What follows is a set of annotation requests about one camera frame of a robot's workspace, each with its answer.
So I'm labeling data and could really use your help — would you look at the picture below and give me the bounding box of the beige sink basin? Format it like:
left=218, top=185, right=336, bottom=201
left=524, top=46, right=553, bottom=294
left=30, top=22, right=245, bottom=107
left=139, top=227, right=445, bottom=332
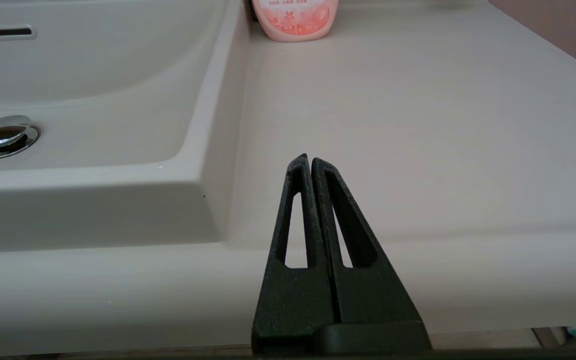
left=0, top=0, right=252, bottom=253

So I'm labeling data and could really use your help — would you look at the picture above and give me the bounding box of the pink soap pump bottle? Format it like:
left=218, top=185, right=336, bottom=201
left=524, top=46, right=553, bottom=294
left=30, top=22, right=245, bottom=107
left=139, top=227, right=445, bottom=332
left=251, top=0, right=340, bottom=42

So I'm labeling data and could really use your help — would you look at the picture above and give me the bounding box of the chrome overflow slot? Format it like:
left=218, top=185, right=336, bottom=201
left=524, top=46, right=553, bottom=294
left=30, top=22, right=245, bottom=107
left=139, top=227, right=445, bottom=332
left=0, top=25, right=37, bottom=41

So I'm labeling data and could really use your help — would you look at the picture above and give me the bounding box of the chrome drain stopper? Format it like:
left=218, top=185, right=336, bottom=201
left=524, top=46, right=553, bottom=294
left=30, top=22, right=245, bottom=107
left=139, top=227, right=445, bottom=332
left=0, top=115, right=40, bottom=160

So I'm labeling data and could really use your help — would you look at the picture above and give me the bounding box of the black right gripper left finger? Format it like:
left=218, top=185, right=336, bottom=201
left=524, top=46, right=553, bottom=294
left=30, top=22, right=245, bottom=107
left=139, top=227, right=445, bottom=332
left=251, top=153, right=339, bottom=356

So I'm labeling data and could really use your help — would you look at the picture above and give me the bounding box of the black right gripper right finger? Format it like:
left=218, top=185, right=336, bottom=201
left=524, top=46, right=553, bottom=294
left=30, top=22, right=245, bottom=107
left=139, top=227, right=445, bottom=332
left=311, top=157, right=422, bottom=325

